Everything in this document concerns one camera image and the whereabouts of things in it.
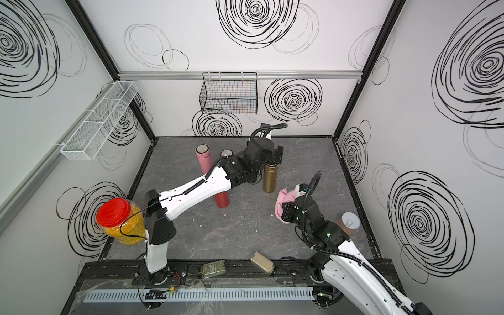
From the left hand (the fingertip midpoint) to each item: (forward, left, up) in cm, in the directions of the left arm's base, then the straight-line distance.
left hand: (272, 144), depth 75 cm
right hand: (-18, -5, -17) cm, 25 cm away
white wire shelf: (-1, +70, +2) cm, 70 cm away
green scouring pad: (-38, +21, -28) cm, 52 cm away
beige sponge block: (-35, +3, -28) cm, 45 cm away
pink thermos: (+3, +30, -11) cm, 32 cm away
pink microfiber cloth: (-14, -6, -16) cm, 22 cm away
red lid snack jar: (-26, +54, -15) cm, 62 cm away
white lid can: (-20, -33, -24) cm, 46 cm away
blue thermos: (+3, +19, -9) cm, 22 cm away
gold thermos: (-1, -1, -22) cm, 22 cm away
